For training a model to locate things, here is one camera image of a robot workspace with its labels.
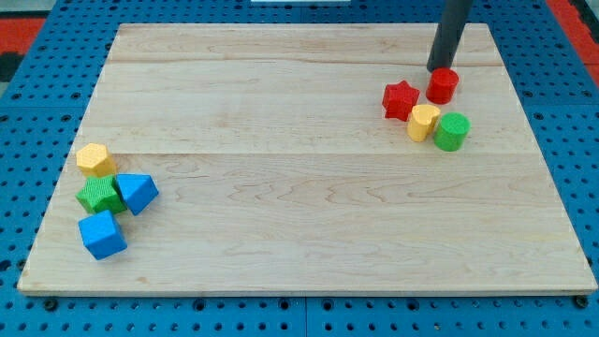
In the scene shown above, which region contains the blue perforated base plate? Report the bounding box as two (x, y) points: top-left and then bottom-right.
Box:
(1, 0), (598, 336)

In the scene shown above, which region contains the red cylinder block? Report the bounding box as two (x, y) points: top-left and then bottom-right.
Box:
(426, 67), (460, 105)

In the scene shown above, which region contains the light wooden board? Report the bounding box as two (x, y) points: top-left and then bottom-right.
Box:
(18, 23), (597, 297)

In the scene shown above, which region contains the blue triangle block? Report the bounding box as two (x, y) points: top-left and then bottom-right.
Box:
(116, 173), (159, 215)

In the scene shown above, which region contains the green star block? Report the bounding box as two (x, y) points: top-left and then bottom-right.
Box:
(76, 174), (127, 214)

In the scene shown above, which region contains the red star block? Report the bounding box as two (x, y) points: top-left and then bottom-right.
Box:
(382, 81), (420, 122)

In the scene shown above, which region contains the blue cube block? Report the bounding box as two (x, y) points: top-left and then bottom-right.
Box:
(78, 211), (127, 260)

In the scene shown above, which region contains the yellow hexagon block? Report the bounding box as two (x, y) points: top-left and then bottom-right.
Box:
(76, 143), (117, 177)

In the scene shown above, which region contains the green cylinder block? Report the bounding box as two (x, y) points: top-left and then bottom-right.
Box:
(433, 112), (471, 152)

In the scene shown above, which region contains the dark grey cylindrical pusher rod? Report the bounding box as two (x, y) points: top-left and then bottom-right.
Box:
(427, 0), (474, 72)

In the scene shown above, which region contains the yellow heart block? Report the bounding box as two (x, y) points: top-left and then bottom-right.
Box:
(406, 104), (441, 142)

